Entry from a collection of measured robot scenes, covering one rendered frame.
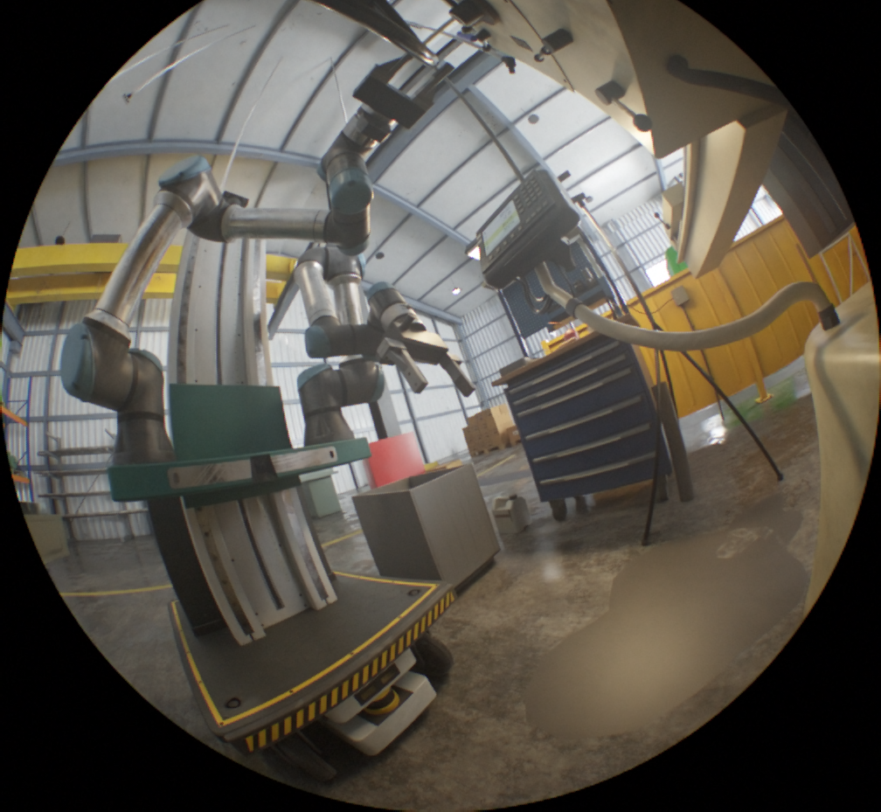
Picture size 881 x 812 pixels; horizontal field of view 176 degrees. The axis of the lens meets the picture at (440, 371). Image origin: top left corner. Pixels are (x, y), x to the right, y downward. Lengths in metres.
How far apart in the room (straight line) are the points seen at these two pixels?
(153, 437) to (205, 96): 7.75
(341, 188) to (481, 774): 1.12
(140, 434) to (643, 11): 0.99
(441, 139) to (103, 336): 9.34
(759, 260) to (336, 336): 2.98
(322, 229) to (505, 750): 1.16
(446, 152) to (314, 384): 9.25
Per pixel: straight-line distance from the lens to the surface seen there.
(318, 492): 5.32
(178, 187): 0.69
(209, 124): 8.35
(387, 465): 3.64
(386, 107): 0.58
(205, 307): 1.03
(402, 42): 0.43
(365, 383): 0.84
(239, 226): 0.73
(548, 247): 0.73
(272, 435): 0.84
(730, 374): 2.71
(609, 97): 0.61
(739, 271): 2.86
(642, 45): 0.52
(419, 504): 1.18
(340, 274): 0.95
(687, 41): 0.59
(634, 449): 1.51
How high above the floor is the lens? 0.71
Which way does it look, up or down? 13 degrees up
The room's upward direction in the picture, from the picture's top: 18 degrees counter-clockwise
